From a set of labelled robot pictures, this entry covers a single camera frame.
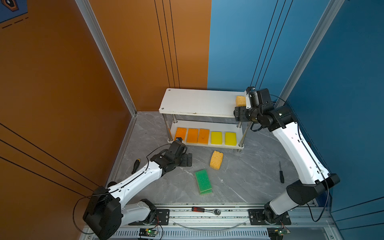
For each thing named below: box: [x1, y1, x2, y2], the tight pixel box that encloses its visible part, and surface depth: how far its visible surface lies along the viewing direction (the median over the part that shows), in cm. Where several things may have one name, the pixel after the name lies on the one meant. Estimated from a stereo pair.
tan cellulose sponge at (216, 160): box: [210, 150, 224, 171], surface depth 92 cm
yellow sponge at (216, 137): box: [210, 131, 223, 145], surface depth 98 cm
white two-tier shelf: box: [158, 88, 252, 152], surface depth 87 cm
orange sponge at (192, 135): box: [186, 128, 199, 144], surface depth 99 cm
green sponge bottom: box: [200, 188, 213, 195], surface depth 82 cm
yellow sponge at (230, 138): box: [224, 132, 237, 146], surface depth 97 cm
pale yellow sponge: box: [174, 127, 187, 143], surface depth 100 cm
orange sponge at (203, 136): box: [197, 128, 210, 145], surface depth 98 cm
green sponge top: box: [194, 169, 212, 193], surface depth 83 cm
